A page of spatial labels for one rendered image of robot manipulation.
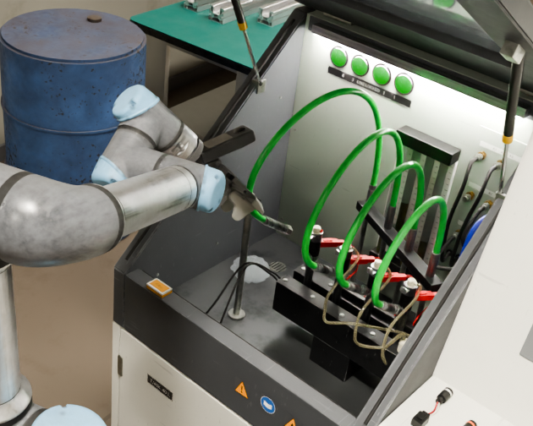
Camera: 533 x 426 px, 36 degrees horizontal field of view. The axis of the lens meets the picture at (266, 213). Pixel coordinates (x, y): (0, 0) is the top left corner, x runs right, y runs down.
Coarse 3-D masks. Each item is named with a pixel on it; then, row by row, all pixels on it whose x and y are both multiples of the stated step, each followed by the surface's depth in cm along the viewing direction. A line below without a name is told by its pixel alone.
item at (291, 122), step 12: (324, 96) 160; (336, 96) 162; (360, 96) 167; (312, 108) 159; (372, 108) 172; (288, 120) 157; (276, 144) 157; (264, 156) 157; (252, 168) 158; (252, 180) 158; (372, 180) 185; (252, 192) 159; (264, 216) 166
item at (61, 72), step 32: (0, 32) 317; (32, 32) 317; (64, 32) 321; (96, 32) 324; (128, 32) 328; (0, 64) 318; (32, 64) 301; (64, 64) 299; (96, 64) 302; (128, 64) 312; (32, 96) 308; (64, 96) 306; (96, 96) 309; (32, 128) 316; (64, 128) 313; (96, 128) 317; (32, 160) 323; (64, 160) 320; (96, 160) 324
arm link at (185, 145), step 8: (184, 128) 147; (184, 136) 147; (192, 136) 148; (176, 144) 146; (184, 144) 147; (192, 144) 148; (168, 152) 146; (176, 152) 147; (184, 152) 147; (192, 152) 149
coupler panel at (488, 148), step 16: (480, 128) 172; (480, 144) 173; (496, 144) 171; (512, 144) 169; (480, 160) 172; (496, 160) 172; (512, 160) 170; (480, 176) 176; (496, 176) 174; (464, 192) 180; (464, 208) 182
